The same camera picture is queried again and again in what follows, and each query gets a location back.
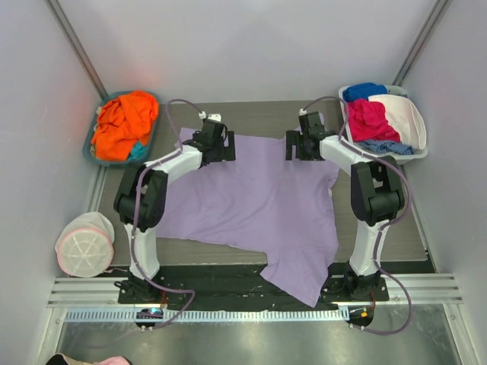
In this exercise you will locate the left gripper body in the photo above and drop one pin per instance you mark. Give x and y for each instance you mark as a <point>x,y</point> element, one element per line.
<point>230,146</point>

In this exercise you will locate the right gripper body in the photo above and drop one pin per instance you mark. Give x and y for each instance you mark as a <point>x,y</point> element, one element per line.
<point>290,145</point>

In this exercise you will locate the lavender t-shirt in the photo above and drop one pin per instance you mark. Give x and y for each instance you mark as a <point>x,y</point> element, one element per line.
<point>262,202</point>

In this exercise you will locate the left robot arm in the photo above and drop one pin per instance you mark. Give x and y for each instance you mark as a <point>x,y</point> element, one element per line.
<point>141,198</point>

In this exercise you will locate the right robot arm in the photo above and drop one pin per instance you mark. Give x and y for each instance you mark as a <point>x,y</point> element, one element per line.
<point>376,195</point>

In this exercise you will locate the pink t-shirt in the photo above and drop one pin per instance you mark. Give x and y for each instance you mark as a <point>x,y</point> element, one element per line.
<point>367,121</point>

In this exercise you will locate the blue t-shirt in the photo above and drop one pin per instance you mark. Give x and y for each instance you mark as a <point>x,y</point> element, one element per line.
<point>363,91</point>

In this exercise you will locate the teal t-shirt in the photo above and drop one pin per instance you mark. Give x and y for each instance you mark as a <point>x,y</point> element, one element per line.
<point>138,152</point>

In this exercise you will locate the blue checked shirt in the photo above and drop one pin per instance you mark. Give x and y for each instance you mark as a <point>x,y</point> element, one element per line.
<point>387,146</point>

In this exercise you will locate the orange t-shirt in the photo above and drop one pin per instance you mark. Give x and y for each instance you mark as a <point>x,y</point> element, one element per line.
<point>121,122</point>

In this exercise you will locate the grey laundry basket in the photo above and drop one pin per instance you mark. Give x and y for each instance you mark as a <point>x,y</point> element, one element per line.
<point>400,159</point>

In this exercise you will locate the white t-shirt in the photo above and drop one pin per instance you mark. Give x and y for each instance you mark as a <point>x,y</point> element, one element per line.
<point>403,116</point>

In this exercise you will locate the teal laundry basket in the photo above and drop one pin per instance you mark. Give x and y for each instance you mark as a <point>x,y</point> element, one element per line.
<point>88,148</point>

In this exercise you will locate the white mesh hamper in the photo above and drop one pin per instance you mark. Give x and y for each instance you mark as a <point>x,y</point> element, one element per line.
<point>84,249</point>

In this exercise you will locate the pink cloth at bottom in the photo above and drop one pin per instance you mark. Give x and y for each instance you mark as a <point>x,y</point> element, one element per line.
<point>63,359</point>

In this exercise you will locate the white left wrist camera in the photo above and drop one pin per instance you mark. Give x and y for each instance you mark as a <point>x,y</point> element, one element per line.
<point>215,117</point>

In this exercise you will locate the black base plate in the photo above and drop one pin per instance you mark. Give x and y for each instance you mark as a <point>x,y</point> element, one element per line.
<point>236,286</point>

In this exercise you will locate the white slotted cable duct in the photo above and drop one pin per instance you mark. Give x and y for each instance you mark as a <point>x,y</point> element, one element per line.
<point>149,315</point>

